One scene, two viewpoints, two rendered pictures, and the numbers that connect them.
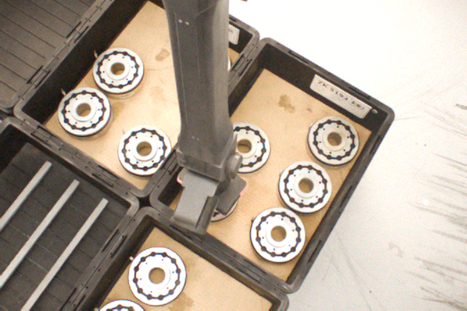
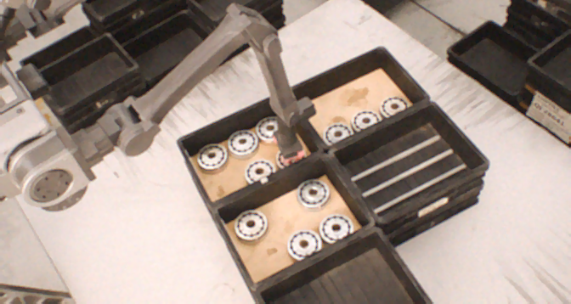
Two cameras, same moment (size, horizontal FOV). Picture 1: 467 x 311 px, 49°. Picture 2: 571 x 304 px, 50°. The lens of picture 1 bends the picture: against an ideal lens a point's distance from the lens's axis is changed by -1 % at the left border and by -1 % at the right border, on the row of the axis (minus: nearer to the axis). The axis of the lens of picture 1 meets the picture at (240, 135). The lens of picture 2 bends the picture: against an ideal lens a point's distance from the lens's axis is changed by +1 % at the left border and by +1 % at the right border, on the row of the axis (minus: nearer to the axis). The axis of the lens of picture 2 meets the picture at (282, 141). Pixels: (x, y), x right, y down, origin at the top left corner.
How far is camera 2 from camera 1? 1.50 m
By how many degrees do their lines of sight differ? 52
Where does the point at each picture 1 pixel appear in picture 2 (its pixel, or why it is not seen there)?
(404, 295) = (226, 109)
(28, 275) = (403, 166)
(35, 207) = (387, 196)
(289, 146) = (235, 170)
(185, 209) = (307, 103)
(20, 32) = not seen: outside the picture
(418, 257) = (206, 120)
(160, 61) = (275, 248)
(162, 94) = (285, 227)
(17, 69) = (368, 284)
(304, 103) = (211, 187)
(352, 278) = not seen: hidden behind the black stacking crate
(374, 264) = not seen: hidden behind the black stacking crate
